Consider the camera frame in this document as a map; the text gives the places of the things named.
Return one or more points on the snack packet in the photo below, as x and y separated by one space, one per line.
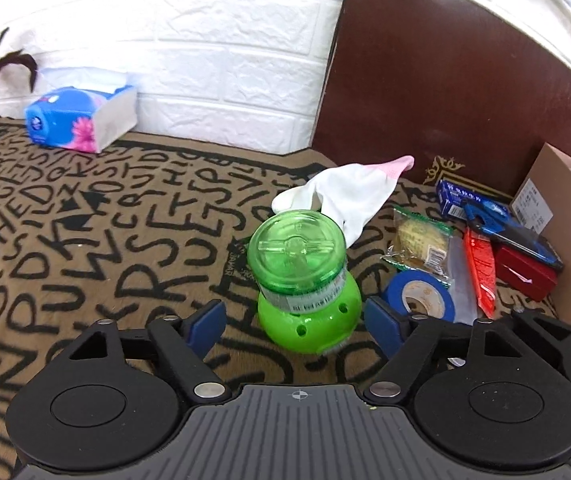
420 245

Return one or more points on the blue tape roll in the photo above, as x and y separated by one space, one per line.
420 297

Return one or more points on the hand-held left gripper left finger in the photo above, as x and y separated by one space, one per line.
208 327

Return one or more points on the pink and white glove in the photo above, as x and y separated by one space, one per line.
350 195

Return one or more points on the brown letter-print mat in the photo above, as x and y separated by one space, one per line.
90 240

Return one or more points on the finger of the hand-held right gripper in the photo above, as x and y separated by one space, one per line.
540 332

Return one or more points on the red long packet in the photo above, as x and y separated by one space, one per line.
483 270

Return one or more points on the green plastic jar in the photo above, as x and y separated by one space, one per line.
305 280

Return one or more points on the cardboard container box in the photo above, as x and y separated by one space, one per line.
550 195

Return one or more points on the red flat box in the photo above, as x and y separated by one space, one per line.
520 272

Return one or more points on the small blue printed box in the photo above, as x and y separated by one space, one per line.
453 197

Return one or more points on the blue tissue pack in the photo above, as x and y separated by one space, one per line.
72 120

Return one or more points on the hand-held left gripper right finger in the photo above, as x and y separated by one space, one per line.
380 325

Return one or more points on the brown wooden board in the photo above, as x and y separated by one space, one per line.
440 85

